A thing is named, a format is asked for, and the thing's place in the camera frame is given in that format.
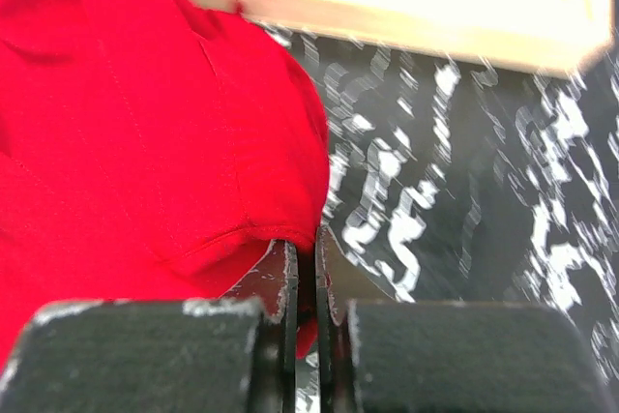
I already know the red skirt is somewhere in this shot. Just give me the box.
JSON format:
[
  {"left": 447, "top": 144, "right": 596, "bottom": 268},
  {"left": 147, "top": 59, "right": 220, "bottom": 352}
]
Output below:
[{"left": 1, "top": 0, "right": 329, "bottom": 355}]

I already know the black marble pattern mat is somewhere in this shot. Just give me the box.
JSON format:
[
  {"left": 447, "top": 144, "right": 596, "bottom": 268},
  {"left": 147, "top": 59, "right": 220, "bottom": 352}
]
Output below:
[{"left": 268, "top": 26, "right": 618, "bottom": 390}]

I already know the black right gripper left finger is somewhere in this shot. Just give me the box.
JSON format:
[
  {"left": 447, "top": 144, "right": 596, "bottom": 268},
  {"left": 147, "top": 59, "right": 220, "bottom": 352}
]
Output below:
[{"left": 1, "top": 241, "right": 298, "bottom": 412}]

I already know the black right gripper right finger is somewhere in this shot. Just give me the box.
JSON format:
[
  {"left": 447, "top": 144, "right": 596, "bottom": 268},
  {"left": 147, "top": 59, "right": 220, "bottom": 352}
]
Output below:
[{"left": 314, "top": 226, "right": 617, "bottom": 413}]

